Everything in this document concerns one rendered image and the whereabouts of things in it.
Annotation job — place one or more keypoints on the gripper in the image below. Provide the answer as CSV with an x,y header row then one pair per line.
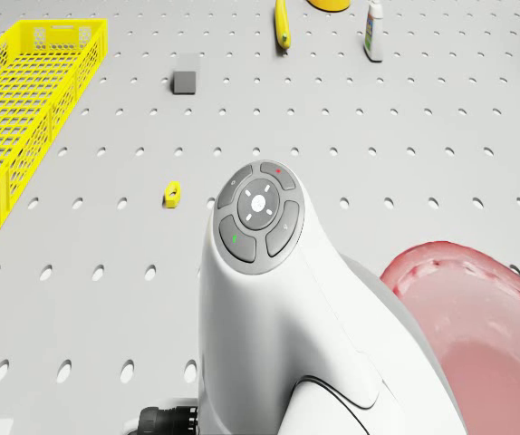
x,y
169,419

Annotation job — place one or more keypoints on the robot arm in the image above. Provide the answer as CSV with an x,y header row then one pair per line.
x,y
287,294

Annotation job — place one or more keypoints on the yellow bolt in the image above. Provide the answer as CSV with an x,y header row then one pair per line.
x,y
169,199

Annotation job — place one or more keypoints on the red plate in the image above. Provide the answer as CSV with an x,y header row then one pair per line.
x,y
477,344

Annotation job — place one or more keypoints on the yellow basket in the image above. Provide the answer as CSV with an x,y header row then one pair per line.
x,y
15,122

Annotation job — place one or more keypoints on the grey cube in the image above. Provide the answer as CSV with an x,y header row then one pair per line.
x,y
184,81

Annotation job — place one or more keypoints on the banana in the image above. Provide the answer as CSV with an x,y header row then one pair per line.
x,y
282,27

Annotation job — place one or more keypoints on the small white bottle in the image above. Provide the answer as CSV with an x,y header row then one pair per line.
x,y
373,41

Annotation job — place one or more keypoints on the yellow bowl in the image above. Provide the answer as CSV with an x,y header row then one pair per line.
x,y
328,4

